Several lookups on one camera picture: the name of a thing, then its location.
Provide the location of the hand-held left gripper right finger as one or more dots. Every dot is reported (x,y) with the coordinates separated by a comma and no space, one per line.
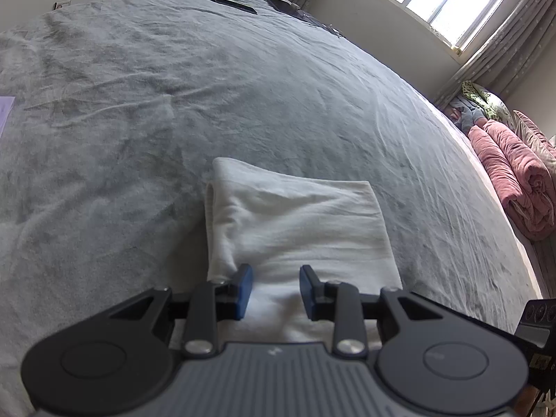
(309,295)

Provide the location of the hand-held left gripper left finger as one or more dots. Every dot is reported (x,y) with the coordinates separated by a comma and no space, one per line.
(243,291)

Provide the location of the white shorts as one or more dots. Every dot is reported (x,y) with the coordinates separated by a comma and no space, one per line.
(295,226)

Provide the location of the grey folded clothes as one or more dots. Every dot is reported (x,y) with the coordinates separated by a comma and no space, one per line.
(467,115)

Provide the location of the pink folded quilt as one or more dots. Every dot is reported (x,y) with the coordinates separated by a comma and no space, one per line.
(512,169)

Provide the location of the grey bed blanket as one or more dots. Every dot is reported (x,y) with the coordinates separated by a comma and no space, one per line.
(130,139)

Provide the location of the beige pillow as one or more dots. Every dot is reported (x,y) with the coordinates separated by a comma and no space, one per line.
(538,134)

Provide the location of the dark object on bed edge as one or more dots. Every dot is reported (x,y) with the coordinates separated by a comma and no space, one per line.
(321,24)

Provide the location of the black flat device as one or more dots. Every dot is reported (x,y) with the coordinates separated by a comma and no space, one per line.
(282,3)
(236,4)

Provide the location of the purple folded shorts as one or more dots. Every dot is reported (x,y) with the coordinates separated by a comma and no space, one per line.
(5,113)

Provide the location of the white wall socket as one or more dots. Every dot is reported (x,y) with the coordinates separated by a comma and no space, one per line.
(63,4)

